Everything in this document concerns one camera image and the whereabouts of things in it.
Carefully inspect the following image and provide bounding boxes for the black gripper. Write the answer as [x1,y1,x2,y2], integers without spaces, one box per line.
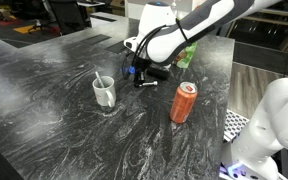
[131,58,152,89]

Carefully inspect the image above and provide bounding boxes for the white ceramic mug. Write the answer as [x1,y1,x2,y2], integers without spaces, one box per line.
[92,75,117,109]

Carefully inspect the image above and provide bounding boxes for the silver Sharpie marker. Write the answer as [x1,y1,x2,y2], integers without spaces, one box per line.
[94,70,106,89]

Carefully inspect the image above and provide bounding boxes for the black rectangular eraser block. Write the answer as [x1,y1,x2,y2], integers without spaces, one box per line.
[146,66,170,81]

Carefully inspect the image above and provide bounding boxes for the orange soda can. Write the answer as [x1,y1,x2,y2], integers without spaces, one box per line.
[169,81,199,125]

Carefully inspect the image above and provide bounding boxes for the green snack bag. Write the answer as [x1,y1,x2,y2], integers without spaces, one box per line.
[173,41,199,70]

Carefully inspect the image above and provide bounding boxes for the black office chair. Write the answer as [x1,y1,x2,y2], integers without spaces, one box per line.
[46,0,92,35]

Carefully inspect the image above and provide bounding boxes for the perforated metal plate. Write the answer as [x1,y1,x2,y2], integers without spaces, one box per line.
[222,109,252,143]

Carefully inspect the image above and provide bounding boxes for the black camera cable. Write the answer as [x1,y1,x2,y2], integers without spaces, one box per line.
[130,18,189,69]

